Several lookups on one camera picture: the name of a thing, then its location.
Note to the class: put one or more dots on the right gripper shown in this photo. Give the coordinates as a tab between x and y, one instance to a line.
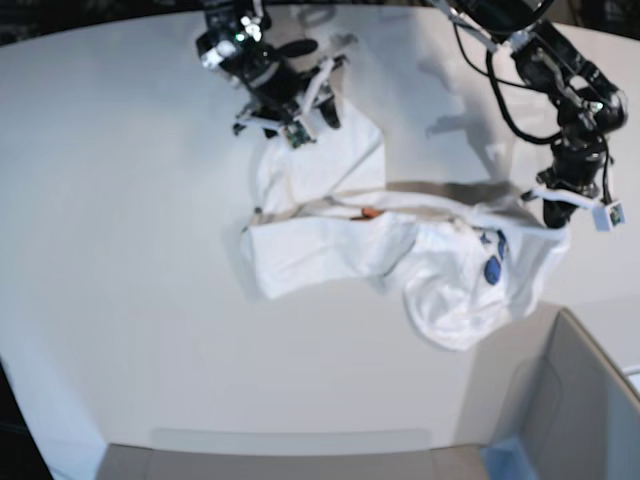
282	94

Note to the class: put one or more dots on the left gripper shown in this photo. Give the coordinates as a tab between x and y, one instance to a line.
559	205

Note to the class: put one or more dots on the white printed t-shirt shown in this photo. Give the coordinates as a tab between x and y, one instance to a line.
324	213

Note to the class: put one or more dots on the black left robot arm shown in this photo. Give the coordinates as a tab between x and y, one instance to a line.
589	106

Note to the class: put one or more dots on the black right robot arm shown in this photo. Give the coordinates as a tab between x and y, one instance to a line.
234	43

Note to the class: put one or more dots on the grey partition panel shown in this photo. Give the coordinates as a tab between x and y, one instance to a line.
544	388

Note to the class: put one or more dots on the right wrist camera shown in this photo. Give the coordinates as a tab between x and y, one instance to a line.
298	135

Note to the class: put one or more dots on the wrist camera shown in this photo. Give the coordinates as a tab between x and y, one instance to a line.
298	135
608	217

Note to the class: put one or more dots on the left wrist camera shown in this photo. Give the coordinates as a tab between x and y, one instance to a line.
608	217

